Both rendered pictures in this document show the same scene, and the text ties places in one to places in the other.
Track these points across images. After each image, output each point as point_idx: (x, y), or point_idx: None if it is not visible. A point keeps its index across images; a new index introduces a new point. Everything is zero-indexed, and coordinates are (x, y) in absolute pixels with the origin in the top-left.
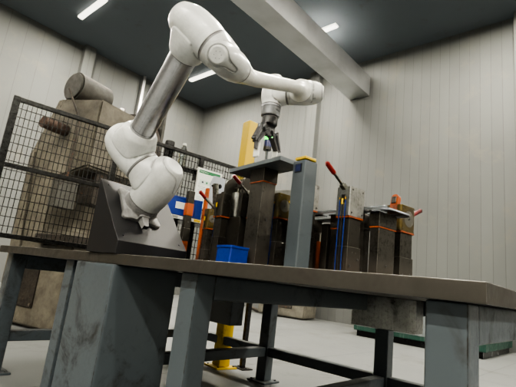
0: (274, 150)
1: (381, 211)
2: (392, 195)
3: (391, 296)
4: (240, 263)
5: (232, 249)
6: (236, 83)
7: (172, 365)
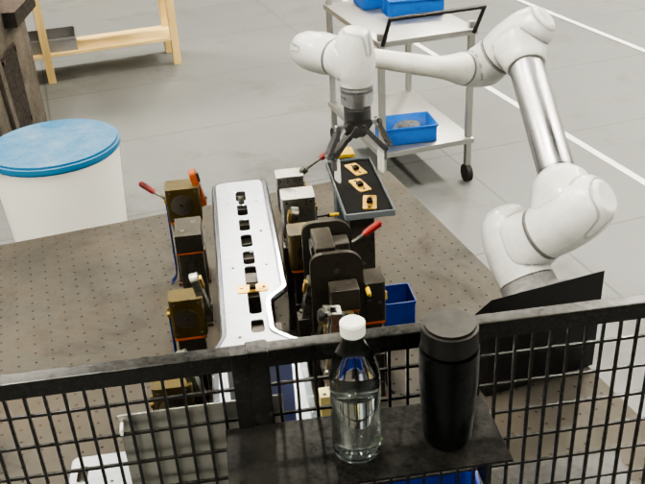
0: (335, 156)
1: (241, 190)
2: (194, 171)
3: None
4: (450, 231)
5: (405, 287)
6: (459, 84)
7: None
